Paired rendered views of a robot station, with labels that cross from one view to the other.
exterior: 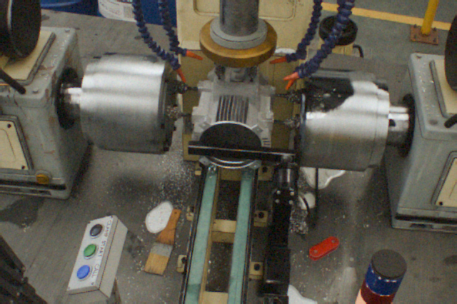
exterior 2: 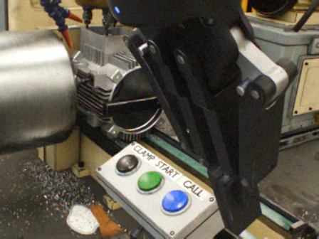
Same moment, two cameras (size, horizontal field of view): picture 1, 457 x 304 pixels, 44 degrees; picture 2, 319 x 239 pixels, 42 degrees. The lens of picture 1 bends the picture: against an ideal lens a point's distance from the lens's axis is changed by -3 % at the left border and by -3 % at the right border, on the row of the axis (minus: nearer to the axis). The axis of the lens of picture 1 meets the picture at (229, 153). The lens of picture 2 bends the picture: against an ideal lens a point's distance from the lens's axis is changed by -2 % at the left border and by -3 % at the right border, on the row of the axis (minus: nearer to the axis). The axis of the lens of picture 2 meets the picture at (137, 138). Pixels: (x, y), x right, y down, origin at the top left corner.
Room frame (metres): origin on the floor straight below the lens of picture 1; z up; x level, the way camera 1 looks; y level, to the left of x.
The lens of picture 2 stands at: (0.31, 0.57, 1.32)
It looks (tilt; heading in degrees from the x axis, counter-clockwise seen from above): 24 degrees down; 320
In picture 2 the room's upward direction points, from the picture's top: 4 degrees clockwise
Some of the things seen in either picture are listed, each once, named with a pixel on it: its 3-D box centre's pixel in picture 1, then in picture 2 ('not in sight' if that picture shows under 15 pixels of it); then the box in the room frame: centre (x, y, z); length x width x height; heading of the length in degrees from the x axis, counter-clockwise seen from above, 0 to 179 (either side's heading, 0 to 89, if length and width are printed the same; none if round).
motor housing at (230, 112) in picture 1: (234, 118); (116, 88); (1.09, -0.01, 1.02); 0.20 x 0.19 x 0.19; 175
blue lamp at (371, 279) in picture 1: (385, 272); not in sight; (0.53, -0.27, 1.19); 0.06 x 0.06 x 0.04
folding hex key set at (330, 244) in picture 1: (323, 248); not in sight; (0.85, -0.24, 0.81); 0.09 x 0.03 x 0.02; 124
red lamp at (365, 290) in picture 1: (379, 287); not in sight; (0.53, -0.27, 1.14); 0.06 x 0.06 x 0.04
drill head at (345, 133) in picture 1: (348, 120); not in sight; (1.07, -0.29, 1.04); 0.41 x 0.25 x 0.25; 85
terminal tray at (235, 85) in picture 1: (236, 78); (110, 45); (1.13, -0.01, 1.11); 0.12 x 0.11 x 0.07; 175
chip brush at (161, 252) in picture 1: (165, 240); (112, 232); (0.86, 0.16, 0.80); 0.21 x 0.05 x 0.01; 167
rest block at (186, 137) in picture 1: (196, 139); (62, 144); (1.17, 0.10, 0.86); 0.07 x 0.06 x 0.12; 85
